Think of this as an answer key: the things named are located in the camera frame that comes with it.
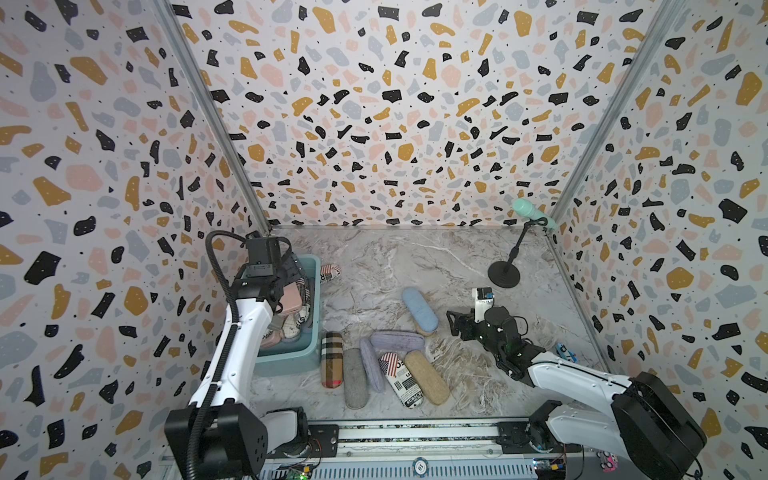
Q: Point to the purple felt case diagonal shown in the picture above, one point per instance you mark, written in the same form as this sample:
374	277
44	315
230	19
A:
371	365

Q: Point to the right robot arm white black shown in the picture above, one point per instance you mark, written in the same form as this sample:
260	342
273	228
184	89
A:
636	418

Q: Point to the pink glasses case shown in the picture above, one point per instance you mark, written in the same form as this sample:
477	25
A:
271	339
291	300

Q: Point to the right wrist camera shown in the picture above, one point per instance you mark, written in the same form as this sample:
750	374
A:
483	301

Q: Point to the teal plastic storage box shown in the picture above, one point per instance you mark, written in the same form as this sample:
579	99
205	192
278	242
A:
304	354

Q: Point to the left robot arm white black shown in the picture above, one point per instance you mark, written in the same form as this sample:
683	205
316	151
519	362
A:
217	435

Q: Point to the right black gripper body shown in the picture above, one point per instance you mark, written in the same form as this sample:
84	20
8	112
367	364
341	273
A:
483	333

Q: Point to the tan case behind blue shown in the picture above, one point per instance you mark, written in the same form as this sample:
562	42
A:
424	331

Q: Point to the newspaper flag case front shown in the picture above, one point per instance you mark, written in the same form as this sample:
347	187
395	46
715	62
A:
401	380

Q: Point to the grey felt case front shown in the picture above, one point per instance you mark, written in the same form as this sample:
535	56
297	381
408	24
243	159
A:
355	380

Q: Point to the tan felt case front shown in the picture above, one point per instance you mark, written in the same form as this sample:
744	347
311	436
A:
432	384

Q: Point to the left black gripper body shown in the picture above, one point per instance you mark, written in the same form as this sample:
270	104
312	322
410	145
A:
287	279

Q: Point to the green microphone on black stand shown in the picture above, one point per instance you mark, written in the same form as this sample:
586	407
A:
505	274

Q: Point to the purple felt case horizontal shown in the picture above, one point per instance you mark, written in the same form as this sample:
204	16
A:
397	341

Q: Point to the small blue toy car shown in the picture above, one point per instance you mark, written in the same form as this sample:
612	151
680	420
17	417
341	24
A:
565	353

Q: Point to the pink toy car on rail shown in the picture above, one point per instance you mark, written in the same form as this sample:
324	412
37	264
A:
607	461

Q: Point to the grey felt case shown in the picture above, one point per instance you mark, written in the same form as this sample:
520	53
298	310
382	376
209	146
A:
355	380
292	328

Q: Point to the newspaper flag case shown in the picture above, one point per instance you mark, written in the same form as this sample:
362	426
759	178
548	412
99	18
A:
401	380
329	272
305	315

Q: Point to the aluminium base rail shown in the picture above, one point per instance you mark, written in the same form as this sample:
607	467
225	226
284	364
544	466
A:
490	448

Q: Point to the plaid tartan glasses case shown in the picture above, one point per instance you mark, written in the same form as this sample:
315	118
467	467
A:
331	362

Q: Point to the light blue felt case right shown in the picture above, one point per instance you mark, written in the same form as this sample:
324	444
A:
419	308

